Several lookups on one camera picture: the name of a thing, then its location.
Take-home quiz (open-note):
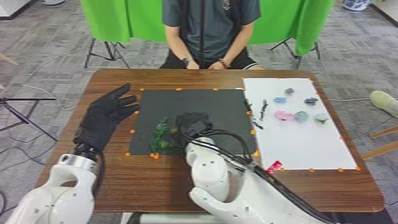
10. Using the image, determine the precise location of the black tripod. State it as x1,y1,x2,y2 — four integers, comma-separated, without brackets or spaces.
0,96,62,143

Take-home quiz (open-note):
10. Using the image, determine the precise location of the person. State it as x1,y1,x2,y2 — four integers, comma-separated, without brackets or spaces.
158,0,266,71

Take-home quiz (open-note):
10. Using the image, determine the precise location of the black cloth stand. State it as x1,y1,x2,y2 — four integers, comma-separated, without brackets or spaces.
268,37,323,70
81,37,131,70

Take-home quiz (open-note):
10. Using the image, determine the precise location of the white sheet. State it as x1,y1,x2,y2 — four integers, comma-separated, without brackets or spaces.
241,77,360,171

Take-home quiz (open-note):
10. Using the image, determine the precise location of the teal flower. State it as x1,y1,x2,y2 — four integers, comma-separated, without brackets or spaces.
293,110,311,123

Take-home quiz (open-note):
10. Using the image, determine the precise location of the dark mat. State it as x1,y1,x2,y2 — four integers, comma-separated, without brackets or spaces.
126,88,259,156

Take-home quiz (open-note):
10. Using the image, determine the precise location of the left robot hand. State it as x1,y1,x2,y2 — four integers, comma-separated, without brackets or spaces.
71,82,142,154

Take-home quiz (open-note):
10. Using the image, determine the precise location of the pale grey bar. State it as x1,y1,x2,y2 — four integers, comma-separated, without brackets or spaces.
119,213,227,224

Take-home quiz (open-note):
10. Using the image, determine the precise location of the black cable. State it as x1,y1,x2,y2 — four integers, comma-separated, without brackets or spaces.
179,128,259,160

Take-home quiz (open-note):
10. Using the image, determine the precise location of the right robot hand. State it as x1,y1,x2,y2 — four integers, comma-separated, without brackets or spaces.
174,111,215,135

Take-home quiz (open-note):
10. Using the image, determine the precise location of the pink flower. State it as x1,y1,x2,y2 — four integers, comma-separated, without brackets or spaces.
271,110,296,122

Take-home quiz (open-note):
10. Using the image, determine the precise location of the pale green flower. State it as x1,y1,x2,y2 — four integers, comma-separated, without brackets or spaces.
312,113,330,125

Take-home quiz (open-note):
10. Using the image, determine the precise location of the pale green shoe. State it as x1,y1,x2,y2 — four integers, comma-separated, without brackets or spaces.
367,90,398,118

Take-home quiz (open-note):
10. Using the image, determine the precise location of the wooden chair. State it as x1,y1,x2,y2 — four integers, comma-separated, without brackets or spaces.
359,125,398,161

